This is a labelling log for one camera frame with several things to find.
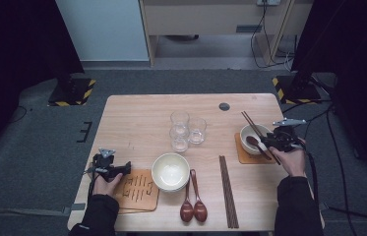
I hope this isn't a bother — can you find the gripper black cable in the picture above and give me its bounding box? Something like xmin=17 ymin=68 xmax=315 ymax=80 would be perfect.
xmin=84 ymin=165 xmax=99 ymax=201
xmin=297 ymin=137 xmax=321 ymax=210

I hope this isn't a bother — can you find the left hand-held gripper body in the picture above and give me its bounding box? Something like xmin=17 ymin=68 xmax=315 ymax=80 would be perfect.
xmin=86 ymin=147 xmax=126 ymax=182

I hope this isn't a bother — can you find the light wooden desk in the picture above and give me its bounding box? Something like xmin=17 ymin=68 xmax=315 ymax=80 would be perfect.
xmin=138 ymin=0 xmax=315 ymax=68

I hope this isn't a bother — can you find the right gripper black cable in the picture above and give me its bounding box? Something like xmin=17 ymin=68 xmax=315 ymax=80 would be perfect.
xmin=297 ymin=137 xmax=321 ymax=210

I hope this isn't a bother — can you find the black stand with hazard tape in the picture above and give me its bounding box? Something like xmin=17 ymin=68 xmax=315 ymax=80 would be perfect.
xmin=272 ymin=58 xmax=323 ymax=106
xmin=47 ymin=62 xmax=97 ymax=107

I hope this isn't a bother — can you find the brown wooden spoon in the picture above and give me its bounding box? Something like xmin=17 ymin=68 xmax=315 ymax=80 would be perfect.
xmin=179 ymin=178 xmax=194 ymax=223
xmin=189 ymin=168 xmax=209 ymax=223
xmin=245 ymin=135 xmax=273 ymax=161

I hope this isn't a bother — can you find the black curtain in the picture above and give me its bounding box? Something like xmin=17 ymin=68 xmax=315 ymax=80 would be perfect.
xmin=290 ymin=0 xmax=367 ymax=185
xmin=0 ymin=0 xmax=86 ymax=165

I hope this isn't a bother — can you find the carved wooden coaster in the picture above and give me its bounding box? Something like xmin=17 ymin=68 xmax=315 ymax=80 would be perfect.
xmin=117 ymin=206 xmax=157 ymax=215
xmin=234 ymin=132 xmax=277 ymax=165
xmin=114 ymin=167 xmax=160 ymax=211

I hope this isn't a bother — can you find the cream ceramic bowl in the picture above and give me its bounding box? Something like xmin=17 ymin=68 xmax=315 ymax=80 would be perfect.
xmin=151 ymin=152 xmax=191 ymax=192
xmin=239 ymin=123 xmax=274 ymax=155
xmin=155 ymin=183 xmax=190 ymax=194

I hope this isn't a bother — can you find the clear drinking glass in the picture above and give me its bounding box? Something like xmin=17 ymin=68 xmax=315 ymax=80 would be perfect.
xmin=168 ymin=125 xmax=191 ymax=153
xmin=170 ymin=110 xmax=191 ymax=131
xmin=188 ymin=117 xmax=208 ymax=146

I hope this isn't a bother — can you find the white panel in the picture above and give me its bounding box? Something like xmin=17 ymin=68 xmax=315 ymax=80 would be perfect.
xmin=55 ymin=0 xmax=150 ymax=62

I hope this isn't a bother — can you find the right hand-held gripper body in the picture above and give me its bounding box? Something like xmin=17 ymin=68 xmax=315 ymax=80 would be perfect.
xmin=270 ymin=117 xmax=307 ymax=153

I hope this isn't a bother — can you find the single brown chopstick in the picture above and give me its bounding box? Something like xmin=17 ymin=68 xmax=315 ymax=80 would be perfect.
xmin=243 ymin=110 xmax=282 ymax=165
xmin=240 ymin=111 xmax=280 ymax=166

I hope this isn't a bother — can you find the person's left hand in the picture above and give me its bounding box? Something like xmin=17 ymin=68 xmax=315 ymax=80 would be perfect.
xmin=92 ymin=172 xmax=124 ymax=198

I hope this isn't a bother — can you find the grey desk handle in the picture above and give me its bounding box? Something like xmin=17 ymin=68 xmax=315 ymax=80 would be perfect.
xmin=235 ymin=24 xmax=263 ymax=33

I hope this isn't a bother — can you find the black floor cable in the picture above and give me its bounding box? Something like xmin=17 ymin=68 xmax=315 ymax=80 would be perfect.
xmin=281 ymin=98 xmax=334 ymax=116
xmin=7 ymin=104 xmax=33 ymax=125
xmin=327 ymin=206 xmax=367 ymax=227
xmin=325 ymin=104 xmax=357 ymax=236

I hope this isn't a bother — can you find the black hanging cable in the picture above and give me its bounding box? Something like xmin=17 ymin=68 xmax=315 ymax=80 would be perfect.
xmin=250 ymin=0 xmax=293 ymax=70

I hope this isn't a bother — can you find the row of brown chopsticks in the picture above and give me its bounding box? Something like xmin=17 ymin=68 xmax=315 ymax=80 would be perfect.
xmin=218 ymin=154 xmax=240 ymax=229

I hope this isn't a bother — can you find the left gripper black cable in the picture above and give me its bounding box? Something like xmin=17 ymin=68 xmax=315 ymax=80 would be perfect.
xmin=84 ymin=165 xmax=99 ymax=201

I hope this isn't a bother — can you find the person's right hand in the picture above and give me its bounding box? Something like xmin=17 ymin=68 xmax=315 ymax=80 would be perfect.
xmin=268 ymin=138 xmax=308 ymax=178

